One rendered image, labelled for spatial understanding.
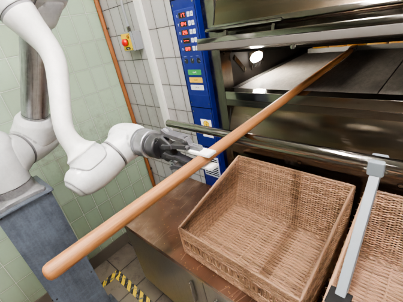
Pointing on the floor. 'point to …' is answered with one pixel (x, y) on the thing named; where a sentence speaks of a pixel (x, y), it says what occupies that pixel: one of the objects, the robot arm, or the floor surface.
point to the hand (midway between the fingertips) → (203, 157)
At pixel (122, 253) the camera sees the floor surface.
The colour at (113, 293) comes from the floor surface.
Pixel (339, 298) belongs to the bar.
